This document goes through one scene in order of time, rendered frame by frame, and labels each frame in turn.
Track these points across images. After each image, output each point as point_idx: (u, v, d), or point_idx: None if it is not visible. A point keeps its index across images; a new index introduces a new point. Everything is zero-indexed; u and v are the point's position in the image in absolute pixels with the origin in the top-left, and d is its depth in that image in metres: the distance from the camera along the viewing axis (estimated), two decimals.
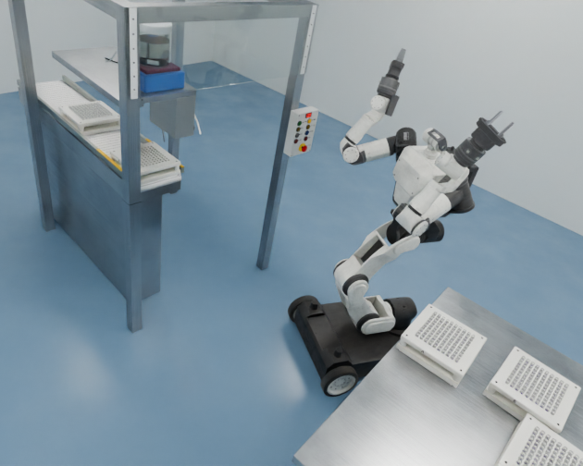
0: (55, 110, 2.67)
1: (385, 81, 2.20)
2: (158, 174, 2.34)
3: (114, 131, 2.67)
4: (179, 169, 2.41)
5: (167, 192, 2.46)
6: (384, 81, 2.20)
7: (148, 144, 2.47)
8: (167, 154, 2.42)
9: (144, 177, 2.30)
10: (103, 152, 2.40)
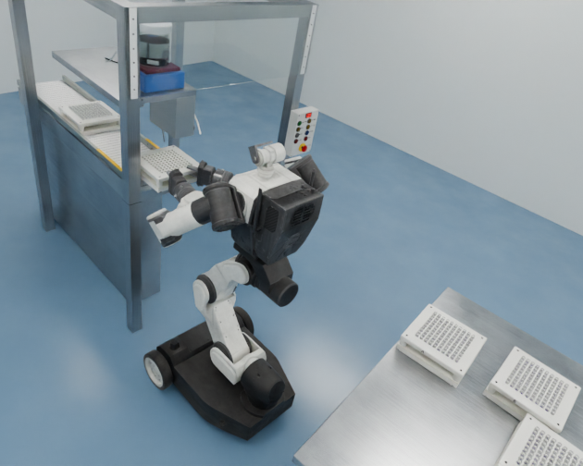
0: (55, 110, 2.67)
1: None
2: None
3: (114, 131, 2.67)
4: None
5: (167, 192, 2.46)
6: None
7: (168, 148, 2.33)
8: (190, 159, 2.29)
9: (167, 182, 2.17)
10: (103, 152, 2.40)
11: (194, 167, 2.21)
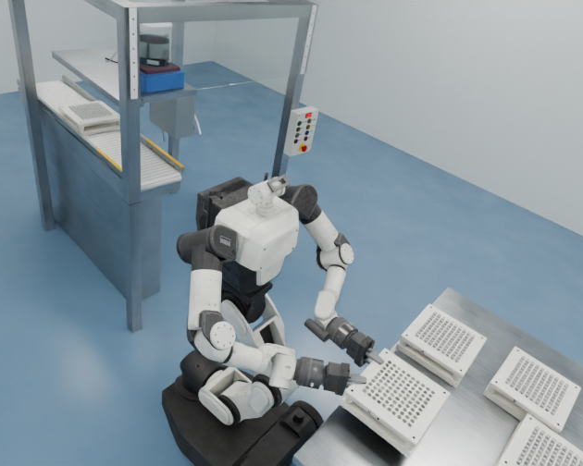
0: (55, 110, 2.67)
1: (311, 386, 1.50)
2: None
3: (114, 131, 2.67)
4: (344, 400, 1.48)
5: (167, 192, 2.46)
6: (311, 387, 1.50)
7: (416, 428, 1.39)
8: (372, 405, 1.43)
9: None
10: (103, 152, 2.40)
11: (354, 376, 1.49)
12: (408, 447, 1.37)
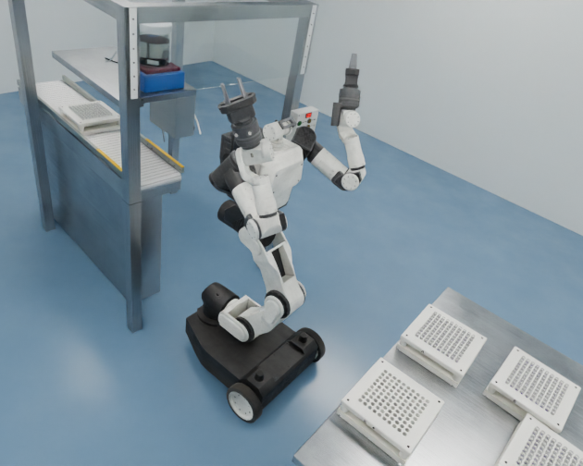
0: (55, 110, 2.67)
1: (257, 126, 1.57)
2: None
3: (114, 131, 2.67)
4: (341, 410, 1.50)
5: (167, 192, 2.46)
6: (257, 127, 1.57)
7: (411, 437, 1.42)
8: (367, 414, 1.45)
9: None
10: (103, 152, 2.40)
11: (224, 95, 1.51)
12: (403, 456, 1.40)
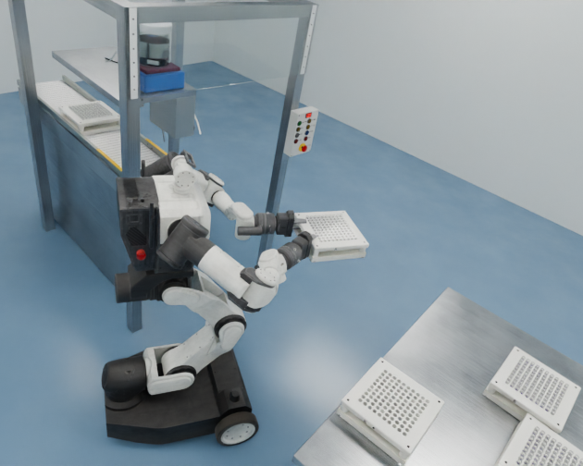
0: (55, 110, 2.67)
1: None
2: None
3: (114, 131, 2.67)
4: (341, 410, 1.50)
5: None
6: None
7: (411, 437, 1.42)
8: (367, 414, 1.45)
9: None
10: (103, 152, 2.40)
11: None
12: (403, 456, 1.40)
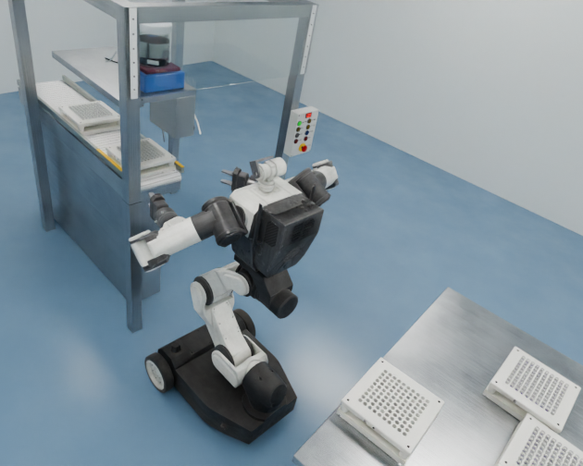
0: (55, 110, 2.67)
1: None
2: None
3: (114, 131, 2.67)
4: (341, 410, 1.50)
5: (167, 192, 2.46)
6: None
7: (411, 437, 1.42)
8: (367, 414, 1.45)
9: None
10: (103, 152, 2.40)
11: (229, 172, 2.29)
12: (403, 456, 1.40)
